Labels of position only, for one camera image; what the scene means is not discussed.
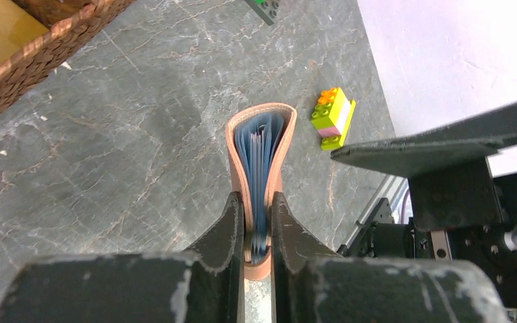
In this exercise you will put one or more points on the green toy brick plate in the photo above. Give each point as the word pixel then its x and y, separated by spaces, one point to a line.
pixel 266 9

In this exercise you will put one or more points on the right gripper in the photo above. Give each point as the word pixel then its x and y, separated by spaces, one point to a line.
pixel 460 212

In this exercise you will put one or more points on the brown wicker basket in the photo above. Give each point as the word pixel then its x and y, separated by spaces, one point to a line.
pixel 70 25

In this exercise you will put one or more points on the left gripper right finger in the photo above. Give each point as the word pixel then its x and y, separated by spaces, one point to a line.
pixel 312 283

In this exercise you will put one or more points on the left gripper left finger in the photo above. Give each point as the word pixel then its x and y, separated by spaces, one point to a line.
pixel 203 283

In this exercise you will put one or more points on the yellow green toy bricks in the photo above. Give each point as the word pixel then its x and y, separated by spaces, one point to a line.
pixel 331 117

